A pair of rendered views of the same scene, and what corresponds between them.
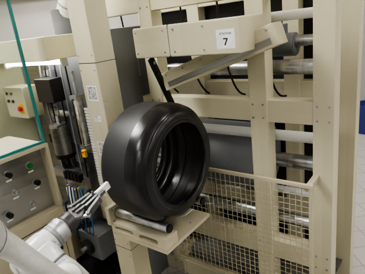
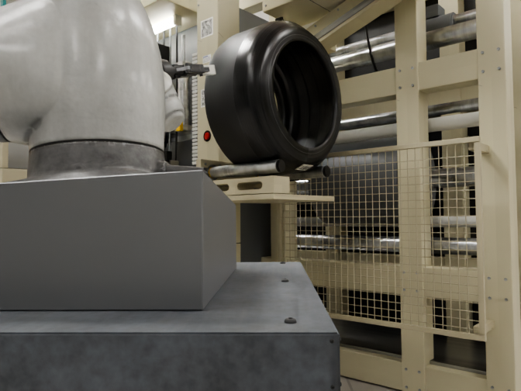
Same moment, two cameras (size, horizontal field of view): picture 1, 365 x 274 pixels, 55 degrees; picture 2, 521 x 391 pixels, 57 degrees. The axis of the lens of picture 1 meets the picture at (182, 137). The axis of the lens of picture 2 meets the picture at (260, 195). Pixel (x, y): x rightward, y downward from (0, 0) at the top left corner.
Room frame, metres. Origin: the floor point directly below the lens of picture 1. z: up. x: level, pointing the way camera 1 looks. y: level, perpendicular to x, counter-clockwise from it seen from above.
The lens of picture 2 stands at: (-0.23, 0.09, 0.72)
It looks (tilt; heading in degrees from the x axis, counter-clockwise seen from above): 3 degrees up; 3
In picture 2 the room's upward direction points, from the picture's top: straight up
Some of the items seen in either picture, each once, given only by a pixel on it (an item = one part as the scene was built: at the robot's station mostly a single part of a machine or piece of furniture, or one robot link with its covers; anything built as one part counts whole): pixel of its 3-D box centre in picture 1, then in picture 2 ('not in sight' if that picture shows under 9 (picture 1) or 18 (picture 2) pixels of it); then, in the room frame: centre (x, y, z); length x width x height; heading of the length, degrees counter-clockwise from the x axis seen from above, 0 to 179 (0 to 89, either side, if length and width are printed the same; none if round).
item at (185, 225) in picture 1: (162, 223); (268, 198); (1.62, 0.16, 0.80); 0.37 x 0.36 x 0.02; 142
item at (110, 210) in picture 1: (134, 199); (235, 174); (1.73, 0.30, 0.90); 0.40 x 0.03 x 0.10; 142
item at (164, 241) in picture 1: (143, 231); (243, 187); (1.51, 0.25, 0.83); 0.36 x 0.09 x 0.06; 52
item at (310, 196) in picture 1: (232, 226); (365, 235); (1.74, -0.23, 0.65); 0.90 x 0.02 x 0.70; 52
